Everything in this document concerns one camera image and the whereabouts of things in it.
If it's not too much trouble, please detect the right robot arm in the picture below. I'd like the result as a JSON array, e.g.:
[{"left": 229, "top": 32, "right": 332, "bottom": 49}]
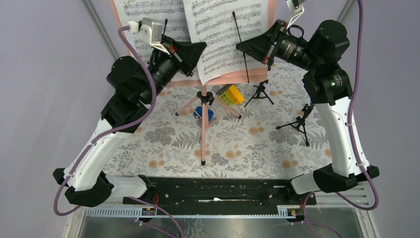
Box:
[{"left": 236, "top": 20, "right": 380, "bottom": 204}]

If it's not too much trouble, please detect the green toy grid piece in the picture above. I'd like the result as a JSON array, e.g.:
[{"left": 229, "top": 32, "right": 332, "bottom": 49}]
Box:
[{"left": 218, "top": 92, "right": 233, "bottom": 106}]

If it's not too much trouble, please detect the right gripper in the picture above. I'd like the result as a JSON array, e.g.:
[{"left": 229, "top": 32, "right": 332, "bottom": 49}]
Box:
[{"left": 236, "top": 19, "right": 320, "bottom": 72}]

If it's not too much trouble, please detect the white slotted cable duct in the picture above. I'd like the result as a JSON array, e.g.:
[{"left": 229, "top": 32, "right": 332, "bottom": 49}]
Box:
[{"left": 85, "top": 206, "right": 297, "bottom": 219}]

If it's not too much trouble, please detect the black microphone on tripod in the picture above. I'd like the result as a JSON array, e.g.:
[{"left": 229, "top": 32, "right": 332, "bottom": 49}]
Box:
[{"left": 244, "top": 79, "right": 274, "bottom": 107}]

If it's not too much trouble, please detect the sheet music page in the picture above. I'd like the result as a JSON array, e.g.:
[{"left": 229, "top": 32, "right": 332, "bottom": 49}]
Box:
[
  {"left": 183, "top": 0, "right": 269, "bottom": 84},
  {"left": 113, "top": 0, "right": 199, "bottom": 82}
]

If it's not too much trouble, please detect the blue microphone on tripod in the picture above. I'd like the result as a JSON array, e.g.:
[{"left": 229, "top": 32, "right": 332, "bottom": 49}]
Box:
[{"left": 276, "top": 104, "right": 314, "bottom": 147}]

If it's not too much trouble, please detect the black right page holder wire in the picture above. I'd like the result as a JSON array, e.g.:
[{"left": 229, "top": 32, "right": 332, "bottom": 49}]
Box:
[{"left": 232, "top": 11, "right": 251, "bottom": 84}]

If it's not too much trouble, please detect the blue toy car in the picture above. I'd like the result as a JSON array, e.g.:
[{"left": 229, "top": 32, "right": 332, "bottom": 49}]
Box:
[{"left": 193, "top": 106, "right": 214, "bottom": 121}]

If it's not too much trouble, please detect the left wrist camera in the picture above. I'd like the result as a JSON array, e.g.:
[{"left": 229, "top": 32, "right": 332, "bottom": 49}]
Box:
[{"left": 127, "top": 17, "right": 168, "bottom": 53}]

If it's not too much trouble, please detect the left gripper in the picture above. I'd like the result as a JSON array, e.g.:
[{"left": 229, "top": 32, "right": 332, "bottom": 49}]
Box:
[{"left": 141, "top": 34, "right": 209, "bottom": 104}]

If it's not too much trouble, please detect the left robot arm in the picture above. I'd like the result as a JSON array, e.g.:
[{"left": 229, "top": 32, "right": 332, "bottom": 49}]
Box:
[{"left": 53, "top": 36, "right": 207, "bottom": 207}]

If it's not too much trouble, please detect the yellow toy block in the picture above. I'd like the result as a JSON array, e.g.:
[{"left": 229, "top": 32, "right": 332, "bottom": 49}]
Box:
[{"left": 226, "top": 85, "right": 244, "bottom": 105}]

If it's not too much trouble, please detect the floral table cloth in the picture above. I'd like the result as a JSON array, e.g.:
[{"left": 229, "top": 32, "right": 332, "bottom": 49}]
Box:
[{"left": 104, "top": 63, "right": 331, "bottom": 179}]

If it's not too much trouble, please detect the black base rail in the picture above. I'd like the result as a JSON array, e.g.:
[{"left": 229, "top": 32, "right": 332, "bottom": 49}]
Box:
[{"left": 139, "top": 176, "right": 316, "bottom": 210}]

